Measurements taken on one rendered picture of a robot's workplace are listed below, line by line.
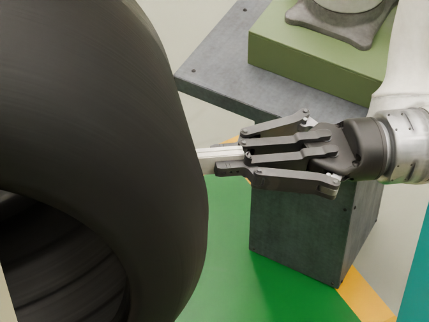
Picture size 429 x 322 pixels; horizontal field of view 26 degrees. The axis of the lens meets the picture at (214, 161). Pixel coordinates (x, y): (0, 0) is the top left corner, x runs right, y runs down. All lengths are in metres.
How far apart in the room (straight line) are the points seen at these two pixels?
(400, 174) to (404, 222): 1.38
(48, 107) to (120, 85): 0.08
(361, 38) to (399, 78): 0.54
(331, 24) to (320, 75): 0.10
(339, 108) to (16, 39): 1.15
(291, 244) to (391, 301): 0.28
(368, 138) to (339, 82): 0.73
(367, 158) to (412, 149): 0.05
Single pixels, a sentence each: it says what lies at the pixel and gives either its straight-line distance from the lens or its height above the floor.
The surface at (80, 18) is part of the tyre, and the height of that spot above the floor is 1.41.
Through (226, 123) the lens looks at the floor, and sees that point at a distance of 2.67.
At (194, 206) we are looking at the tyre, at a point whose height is 1.25.
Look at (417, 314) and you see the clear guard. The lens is 0.32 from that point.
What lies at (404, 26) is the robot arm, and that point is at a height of 1.11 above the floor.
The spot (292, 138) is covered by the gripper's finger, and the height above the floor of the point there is 1.13.
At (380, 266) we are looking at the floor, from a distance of 2.39.
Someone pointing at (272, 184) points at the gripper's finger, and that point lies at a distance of 1.05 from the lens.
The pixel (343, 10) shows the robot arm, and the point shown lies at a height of 0.80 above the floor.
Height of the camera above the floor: 1.92
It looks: 48 degrees down
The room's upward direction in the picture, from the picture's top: straight up
